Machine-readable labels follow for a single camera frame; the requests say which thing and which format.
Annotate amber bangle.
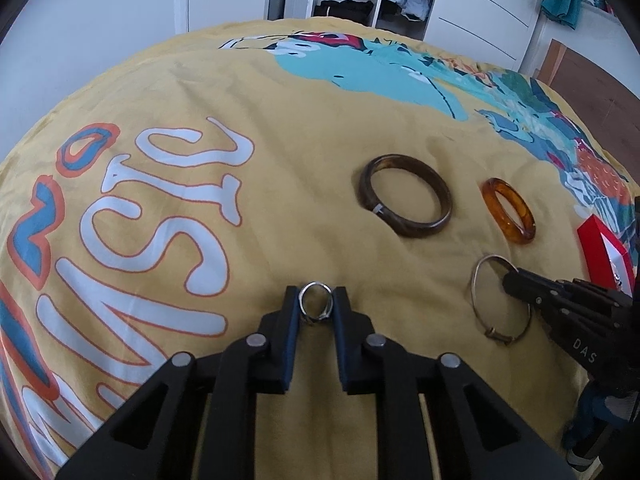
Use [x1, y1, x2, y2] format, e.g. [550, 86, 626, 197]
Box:
[481, 178, 537, 246]

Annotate small silver ring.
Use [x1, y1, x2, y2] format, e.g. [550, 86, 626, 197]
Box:
[298, 281, 334, 325]

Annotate dark brown bangle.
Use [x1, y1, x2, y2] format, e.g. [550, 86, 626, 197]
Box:
[357, 154, 453, 239]

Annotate red jewelry box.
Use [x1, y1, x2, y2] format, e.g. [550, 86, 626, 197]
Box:
[576, 215, 636, 293]

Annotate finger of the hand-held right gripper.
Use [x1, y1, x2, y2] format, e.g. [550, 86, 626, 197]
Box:
[501, 277, 576, 331]
[507, 266, 633, 311]

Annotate yellow printed blanket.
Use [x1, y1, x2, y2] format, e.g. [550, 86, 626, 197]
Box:
[0, 17, 640, 480]

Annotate thin silver bangle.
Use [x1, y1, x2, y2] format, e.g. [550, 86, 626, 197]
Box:
[467, 254, 533, 346]

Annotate black folded clothes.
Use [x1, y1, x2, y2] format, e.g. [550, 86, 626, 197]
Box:
[314, 0, 375, 20]

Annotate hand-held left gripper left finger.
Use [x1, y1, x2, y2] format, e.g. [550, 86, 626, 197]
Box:
[57, 285, 301, 480]

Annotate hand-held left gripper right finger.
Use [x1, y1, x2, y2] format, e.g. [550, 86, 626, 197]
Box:
[332, 286, 576, 480]

